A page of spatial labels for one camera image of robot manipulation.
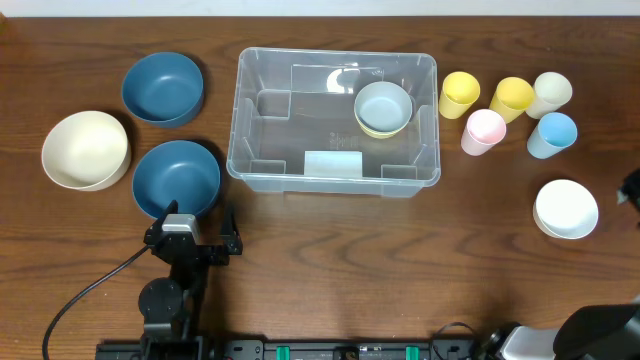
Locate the light blue cup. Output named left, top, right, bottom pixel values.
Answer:
left=527, top=112, right=578, bottom=159

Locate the grey small bowl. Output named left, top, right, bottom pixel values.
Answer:
left=354, top=81, right=413, bottom=131

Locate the yellow cup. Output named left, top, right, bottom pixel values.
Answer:
left=438, top=71, right=481, bottom=119
left=489, top=77, right=535, bottom=123

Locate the pink cup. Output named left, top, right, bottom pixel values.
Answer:
left=461, top=109, right=507, bottom=156

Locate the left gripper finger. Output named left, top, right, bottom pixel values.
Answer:
left=220, top=204, right=240, bottom=246
left=145, top=200, right=178, bottom=240

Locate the clear plastic storage bin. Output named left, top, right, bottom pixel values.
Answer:
left=226, top=47, right=441, bottom=198

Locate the blue bowl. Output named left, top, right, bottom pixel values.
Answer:
left=121, top=52, right=205, bottom=128
left=132, top=140, right=222, bottom=218

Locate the blue bowl near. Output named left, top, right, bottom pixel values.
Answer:
left=132, top=140, right=222, bottom=218

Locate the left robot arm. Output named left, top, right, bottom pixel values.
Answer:
left=138, top=200, right=243, bottom=360

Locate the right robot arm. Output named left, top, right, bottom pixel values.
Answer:
left=484, top=303, right=639, bottom=360

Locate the cream large bowl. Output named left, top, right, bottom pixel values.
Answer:
left=41, top=111, right=132, bottom=192

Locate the blue bowl far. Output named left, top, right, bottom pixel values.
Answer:
left=121, top=52, right=205, bottom=128

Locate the white small bowl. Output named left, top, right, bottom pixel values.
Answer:
left=533, top=179, right=599, bottom=240

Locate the yellow small bowl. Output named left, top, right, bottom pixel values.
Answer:
left=356, top=117, right=408, bottom=139

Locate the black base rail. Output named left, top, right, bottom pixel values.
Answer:
left=95, top=338, right=477, bottom=360

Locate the white cup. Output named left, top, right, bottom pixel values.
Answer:
left=525, top=72, right=573, bottom=119

